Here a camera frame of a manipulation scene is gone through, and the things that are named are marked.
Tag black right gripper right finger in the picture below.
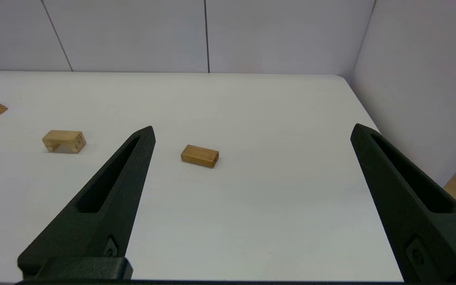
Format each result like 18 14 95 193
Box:
350 123 456 282

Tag arched wooden building block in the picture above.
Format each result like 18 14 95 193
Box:
42 130 87 154

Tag rectangular wooden building block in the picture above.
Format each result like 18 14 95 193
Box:
180 144 219 169

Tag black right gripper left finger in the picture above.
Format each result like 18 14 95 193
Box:
17 126 156 279

